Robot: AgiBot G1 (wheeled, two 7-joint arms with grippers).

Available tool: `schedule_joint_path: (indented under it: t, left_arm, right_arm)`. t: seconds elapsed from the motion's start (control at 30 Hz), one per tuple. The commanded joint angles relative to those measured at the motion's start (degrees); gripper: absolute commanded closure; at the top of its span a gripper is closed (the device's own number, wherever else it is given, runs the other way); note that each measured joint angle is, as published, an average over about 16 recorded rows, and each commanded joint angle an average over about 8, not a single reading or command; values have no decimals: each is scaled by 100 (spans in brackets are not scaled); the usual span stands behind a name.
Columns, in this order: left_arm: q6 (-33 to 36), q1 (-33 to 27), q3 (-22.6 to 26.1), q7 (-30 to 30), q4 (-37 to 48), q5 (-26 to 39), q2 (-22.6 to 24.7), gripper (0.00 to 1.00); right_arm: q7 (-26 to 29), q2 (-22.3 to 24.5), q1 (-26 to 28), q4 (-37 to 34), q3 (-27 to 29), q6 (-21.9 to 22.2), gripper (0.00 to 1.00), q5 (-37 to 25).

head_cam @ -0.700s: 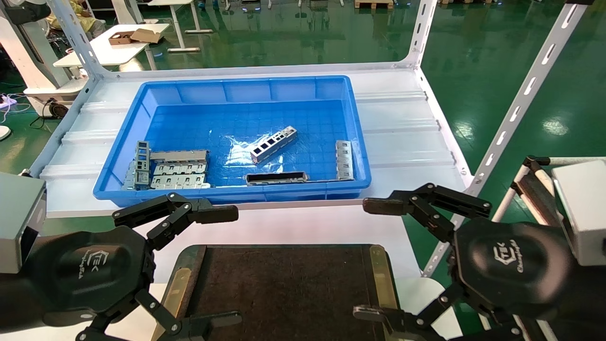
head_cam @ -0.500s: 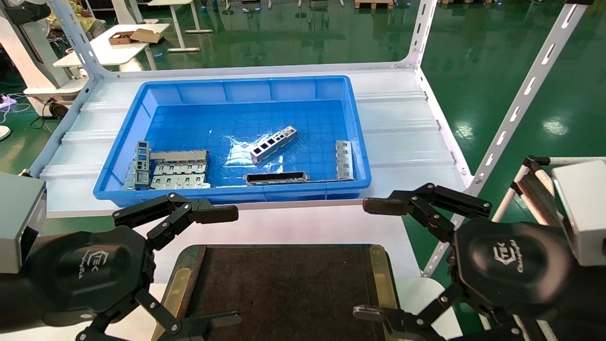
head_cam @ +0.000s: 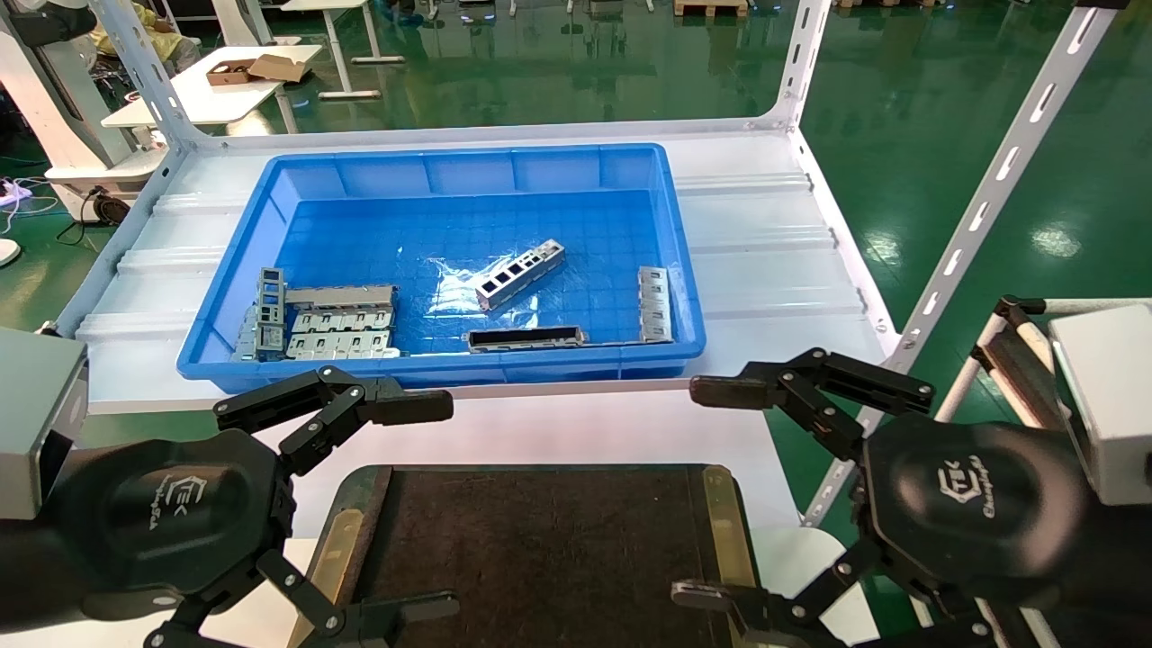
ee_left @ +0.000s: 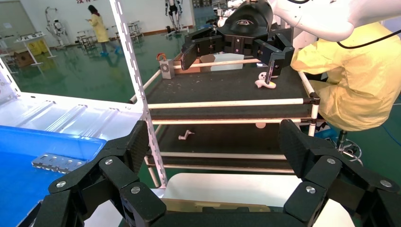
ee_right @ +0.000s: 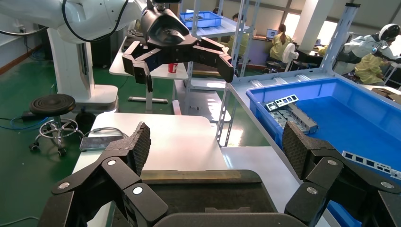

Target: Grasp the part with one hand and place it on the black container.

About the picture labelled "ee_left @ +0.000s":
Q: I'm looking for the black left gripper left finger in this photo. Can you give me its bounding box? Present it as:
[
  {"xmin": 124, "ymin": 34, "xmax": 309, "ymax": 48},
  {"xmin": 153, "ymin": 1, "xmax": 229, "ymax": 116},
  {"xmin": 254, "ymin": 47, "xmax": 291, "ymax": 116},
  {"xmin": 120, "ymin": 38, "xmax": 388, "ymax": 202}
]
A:
[{"xmin": 33, "ymin": 120, "xmax": 166, "ymax": 227}]

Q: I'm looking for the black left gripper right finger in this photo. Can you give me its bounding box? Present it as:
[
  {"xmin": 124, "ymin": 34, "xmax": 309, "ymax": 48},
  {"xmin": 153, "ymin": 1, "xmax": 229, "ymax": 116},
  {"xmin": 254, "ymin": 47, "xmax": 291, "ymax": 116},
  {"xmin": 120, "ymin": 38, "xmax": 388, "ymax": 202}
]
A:
[{"xmin": 278, "ymin": 119, "xmax": 401, "ymax": 227}]

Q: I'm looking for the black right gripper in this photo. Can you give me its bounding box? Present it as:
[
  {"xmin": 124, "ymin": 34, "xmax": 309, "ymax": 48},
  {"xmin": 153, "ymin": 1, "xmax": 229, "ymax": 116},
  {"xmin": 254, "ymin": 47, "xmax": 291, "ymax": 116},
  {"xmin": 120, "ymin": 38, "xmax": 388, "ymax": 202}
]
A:
[{"xmin": 181, "ymin": 0, "xmax": 295, "ymax": 85}]

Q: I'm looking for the silver notched metal part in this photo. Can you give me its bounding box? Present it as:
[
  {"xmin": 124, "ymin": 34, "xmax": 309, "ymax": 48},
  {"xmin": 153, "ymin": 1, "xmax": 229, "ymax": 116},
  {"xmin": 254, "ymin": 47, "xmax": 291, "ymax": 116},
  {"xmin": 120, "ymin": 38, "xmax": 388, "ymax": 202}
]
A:
[{"xmin": 31, "ymin": 153, "xmax": 87, "ymax": 175}]

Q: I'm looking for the black swivel stool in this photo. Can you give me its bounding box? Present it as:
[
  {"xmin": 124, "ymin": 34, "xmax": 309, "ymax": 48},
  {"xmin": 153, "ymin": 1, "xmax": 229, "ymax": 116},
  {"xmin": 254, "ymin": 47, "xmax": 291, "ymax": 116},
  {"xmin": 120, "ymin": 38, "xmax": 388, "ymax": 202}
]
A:
[{"xmin": 332, "ymin": 130, "xmax": 364, "ymax": 165}]

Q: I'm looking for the white plastic toy figure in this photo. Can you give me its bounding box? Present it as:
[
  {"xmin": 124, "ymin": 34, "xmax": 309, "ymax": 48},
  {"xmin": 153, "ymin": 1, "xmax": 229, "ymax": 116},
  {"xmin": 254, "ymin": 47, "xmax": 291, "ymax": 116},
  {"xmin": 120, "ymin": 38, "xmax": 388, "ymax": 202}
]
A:
[{"xmin": 254, "ymin": 72, "xmax": 277, "ymax": 89}]

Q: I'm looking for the brown cardboard box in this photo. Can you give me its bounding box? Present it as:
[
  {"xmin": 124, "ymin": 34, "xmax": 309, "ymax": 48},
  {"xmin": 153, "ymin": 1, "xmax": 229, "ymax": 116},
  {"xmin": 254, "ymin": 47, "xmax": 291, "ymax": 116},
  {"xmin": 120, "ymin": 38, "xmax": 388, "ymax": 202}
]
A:
[
  {"xmin": 14, "ymin": 50, "xmax": 35, "ymax": 68},
  {"xmin": 173, "ymin": 53, "xmax": 217, "ymax": 75}
]

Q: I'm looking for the white metal shelf rack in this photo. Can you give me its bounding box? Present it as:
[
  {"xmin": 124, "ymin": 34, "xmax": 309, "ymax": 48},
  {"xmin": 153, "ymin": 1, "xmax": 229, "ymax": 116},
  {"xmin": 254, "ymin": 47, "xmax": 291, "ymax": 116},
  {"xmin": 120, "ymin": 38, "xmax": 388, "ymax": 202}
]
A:
[{"xmin": 0, "ymin": 0, "xmax": 168, "ymax": 189}]

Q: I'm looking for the white humanoid robot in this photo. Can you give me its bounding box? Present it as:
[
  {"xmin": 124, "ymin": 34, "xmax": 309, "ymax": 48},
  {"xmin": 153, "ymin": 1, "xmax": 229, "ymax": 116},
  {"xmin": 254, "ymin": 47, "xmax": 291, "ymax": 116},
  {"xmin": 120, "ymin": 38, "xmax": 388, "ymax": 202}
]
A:
[
  {"xmin": 164, "ymin": 0, "xmax": 184, "ymax": 34},
  {"xmin": 44, "ymin": 6, "xmax": 71, "ymax": 48}
]

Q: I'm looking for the dark mat tray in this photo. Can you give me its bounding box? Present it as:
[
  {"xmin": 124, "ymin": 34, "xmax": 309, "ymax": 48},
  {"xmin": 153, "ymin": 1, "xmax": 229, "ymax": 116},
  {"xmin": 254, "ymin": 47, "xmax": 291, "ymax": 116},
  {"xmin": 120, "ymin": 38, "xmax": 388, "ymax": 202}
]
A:
[{"xmin": 161, "ymin": 198, "xmax": 284, "ymax": 214}]

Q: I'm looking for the blue plastic bin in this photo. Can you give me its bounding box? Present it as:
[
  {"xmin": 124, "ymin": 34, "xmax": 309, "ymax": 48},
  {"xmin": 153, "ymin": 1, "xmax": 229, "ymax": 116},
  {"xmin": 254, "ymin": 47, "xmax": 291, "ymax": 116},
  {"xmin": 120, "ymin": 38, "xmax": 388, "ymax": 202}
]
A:
[{"xmin": 0, "ymin": 125, "xmax": 107, "ymax": 227}]

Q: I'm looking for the seated person in yellow suit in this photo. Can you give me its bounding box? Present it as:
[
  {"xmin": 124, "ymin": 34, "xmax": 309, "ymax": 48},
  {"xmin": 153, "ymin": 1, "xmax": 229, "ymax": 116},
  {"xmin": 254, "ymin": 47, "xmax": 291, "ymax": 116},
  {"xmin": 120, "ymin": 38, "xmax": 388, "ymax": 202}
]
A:
[{"xmin": 290, "ymin": 22, "xmax": 401, "ymax": 132}]

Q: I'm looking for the person in yellow coat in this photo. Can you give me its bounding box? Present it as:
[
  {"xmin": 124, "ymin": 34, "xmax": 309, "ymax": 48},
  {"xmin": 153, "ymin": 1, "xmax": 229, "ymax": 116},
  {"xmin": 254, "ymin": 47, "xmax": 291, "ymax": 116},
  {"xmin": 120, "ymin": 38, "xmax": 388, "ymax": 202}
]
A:
[{"xmin": 86, "ymin": 4, "xmax": 121, "ymax": 57}]

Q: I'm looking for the yellow sign board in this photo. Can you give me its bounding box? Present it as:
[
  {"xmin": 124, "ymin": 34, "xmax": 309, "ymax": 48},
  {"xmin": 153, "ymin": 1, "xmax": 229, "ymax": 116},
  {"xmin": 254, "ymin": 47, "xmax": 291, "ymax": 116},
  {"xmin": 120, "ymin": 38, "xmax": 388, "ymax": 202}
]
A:
[{"xmin": 26, "ymin": 39, "xmax": 49, "ymax": 57}]

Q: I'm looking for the white workshop table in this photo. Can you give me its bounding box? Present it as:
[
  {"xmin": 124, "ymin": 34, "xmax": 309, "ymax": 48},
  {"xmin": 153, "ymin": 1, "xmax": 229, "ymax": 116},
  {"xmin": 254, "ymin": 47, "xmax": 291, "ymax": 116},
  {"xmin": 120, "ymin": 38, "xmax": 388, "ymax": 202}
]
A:
[{"xmin": 14, "ymin": 31, "xmax": 57, "ymax": 66}]

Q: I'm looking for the grey block with wires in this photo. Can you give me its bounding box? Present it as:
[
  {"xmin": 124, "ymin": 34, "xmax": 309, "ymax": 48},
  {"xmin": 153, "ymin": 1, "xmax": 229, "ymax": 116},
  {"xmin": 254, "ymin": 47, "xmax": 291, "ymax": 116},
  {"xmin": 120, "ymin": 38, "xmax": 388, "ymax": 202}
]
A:
[{"xmin": 157, "ymin": 52, "xmax": 175, "ymax": 80}]

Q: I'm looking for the metal frame table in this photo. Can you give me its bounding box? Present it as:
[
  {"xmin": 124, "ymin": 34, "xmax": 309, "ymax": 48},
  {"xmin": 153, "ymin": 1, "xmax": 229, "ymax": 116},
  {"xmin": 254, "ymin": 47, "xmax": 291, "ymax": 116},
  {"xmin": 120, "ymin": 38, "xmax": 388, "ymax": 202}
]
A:
[
  {"xmin": 75, "ymin": 29, "xmax": 98, "ymax": 51},
  {"xmin": 127, "ymin": 20, "xmax": 143, "ymax": 40}
]

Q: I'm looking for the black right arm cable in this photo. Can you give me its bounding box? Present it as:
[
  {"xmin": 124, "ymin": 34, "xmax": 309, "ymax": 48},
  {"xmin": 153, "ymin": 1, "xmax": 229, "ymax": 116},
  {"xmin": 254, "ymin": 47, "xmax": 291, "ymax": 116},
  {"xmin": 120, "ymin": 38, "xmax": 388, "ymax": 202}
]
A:
[{"xmin": 336, "ymin": 29, "xmax": 401, "ymax": 50}]

